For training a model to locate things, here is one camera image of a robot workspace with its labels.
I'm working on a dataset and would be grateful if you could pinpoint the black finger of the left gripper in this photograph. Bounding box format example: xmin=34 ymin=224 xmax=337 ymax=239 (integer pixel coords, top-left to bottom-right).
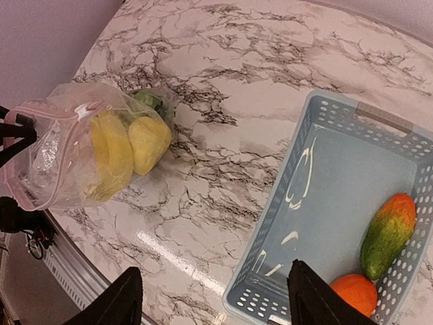
xmin=1 ymin=106 xmax=37 ymax=167

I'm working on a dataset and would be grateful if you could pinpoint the aluminium front rail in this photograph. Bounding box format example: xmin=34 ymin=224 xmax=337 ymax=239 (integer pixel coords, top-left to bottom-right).
xmin=43 ymin=209 xmax=139 ymax=311

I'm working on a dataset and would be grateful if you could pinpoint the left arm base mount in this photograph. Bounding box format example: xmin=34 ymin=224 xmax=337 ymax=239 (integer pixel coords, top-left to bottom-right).
xmin=1 ymin=196 xmax=55 ymax=260

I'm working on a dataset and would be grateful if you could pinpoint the clear zip top bag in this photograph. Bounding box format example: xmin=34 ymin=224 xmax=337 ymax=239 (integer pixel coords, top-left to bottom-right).
xmin=1 ymin=83 xmax=173 ymax=211

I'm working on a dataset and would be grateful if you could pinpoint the grey plastic basket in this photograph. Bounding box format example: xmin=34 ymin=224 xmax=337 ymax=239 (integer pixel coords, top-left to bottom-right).
xmin=223 ymin=90 xmax=432 ymax=324

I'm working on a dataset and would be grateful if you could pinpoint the orange toy fruit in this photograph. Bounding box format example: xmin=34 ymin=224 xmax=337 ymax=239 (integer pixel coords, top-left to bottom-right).
xmin=331 ymin=274 xmax=378 ymax=318

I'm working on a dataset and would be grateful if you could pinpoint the green orange mango toy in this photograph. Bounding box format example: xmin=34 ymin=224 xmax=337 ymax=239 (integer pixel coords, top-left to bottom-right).
xmin=360 ymin=193 xmax=417 ymax=281

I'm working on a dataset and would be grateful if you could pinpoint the green watermelon toy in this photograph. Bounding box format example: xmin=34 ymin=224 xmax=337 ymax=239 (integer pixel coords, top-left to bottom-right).
xmin=130 ymin=90 xmax=168 ymax=119

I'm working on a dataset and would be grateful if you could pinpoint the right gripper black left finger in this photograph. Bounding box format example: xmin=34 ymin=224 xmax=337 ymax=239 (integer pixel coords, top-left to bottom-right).
xmin=64 ymin=267 xmax=143 ymax=325

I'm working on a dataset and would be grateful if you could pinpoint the yellow bell pepper toy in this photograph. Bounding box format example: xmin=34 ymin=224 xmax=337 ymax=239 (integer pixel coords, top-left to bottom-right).
xmin=128 ymin=116 xmax=171 ymax=175

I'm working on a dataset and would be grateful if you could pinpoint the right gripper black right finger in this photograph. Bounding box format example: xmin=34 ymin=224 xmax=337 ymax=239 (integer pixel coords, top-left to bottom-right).
xmin=287 ymin=259 xmax=372 ymax=325

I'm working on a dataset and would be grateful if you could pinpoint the yellow banana toy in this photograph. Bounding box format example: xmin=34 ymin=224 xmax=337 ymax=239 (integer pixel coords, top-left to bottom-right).
xmin=85 ymin=112 xmax=134 ymax=202

